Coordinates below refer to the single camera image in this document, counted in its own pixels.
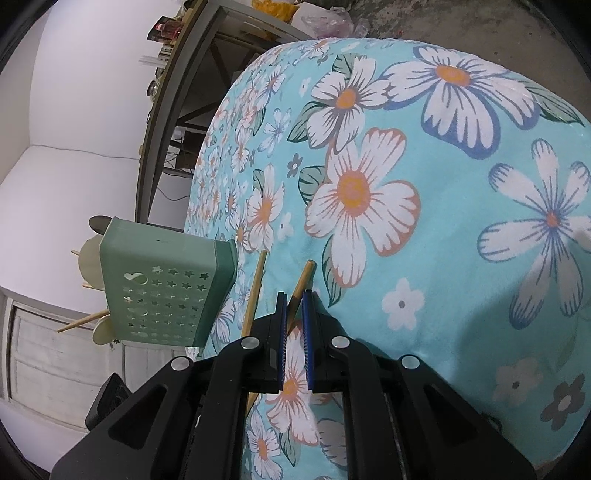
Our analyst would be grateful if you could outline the red bottles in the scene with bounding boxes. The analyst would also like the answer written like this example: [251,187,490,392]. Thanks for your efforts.
[148,16,185,44]

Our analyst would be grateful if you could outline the pale pink plastic bag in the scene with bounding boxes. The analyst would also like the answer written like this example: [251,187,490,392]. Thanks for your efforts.
[300,11,370,38]

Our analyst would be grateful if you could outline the pale green rice paddle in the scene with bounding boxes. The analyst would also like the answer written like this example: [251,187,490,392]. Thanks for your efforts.
[78,235,105,291]

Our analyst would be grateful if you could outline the long grey desk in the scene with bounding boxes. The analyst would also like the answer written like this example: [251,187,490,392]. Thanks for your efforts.
[136,0,324,222]

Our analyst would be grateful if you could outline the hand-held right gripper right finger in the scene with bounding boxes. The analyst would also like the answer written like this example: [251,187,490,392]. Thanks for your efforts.
[302,290,536,480]

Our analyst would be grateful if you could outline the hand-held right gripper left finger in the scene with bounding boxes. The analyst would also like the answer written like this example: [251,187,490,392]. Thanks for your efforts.
[51,292,289,480]

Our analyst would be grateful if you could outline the pale green round ladle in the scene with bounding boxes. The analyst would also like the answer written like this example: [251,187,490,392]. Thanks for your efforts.
[92,316,116,347]

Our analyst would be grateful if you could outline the white panelled door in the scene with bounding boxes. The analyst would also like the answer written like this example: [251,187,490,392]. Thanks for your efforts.
[0,286,204,435]

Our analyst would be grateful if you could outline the floral turquoise blanket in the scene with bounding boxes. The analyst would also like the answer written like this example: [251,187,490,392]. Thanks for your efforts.
[185,37,591,480]

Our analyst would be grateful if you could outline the yellow plastic bag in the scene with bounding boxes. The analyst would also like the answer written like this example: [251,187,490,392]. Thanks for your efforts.
[252,0,301,21]

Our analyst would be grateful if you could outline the pile of wooden chopsticks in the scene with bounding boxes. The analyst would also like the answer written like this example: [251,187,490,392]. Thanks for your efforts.
[58,249,112,334]

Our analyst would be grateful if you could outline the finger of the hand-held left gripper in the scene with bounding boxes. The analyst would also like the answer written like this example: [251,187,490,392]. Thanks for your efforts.
[85,373,136,431]

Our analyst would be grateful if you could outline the green perforated utensil holder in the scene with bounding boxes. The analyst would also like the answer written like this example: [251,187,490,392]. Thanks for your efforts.
[99,217,238,348]

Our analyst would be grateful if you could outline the light wooden chopstick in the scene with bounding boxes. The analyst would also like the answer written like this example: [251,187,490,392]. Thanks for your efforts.
[286,260,318,335]
[241,250,269,416]

